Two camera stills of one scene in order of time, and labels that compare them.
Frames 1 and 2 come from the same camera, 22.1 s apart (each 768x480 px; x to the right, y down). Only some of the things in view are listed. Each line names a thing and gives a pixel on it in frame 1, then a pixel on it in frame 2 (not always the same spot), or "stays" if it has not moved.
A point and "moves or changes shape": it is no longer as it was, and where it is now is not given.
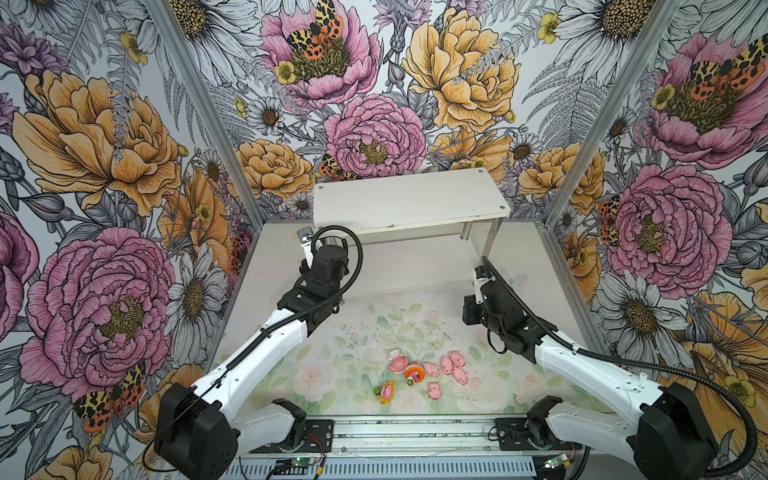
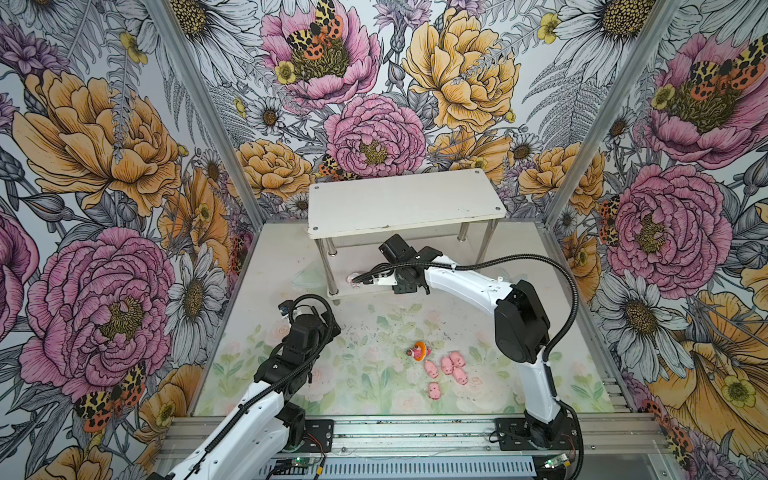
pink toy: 414,374 → 420,351
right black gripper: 470,305 → 399,288
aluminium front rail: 410,434 stays
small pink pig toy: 431,369 stays
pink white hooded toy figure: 399,362 moves or changes shape
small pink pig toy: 457,359 stays
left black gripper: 305,269 → 323,333
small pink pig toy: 446,365 stays
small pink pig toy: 434,391 stays
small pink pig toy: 460,376 stays
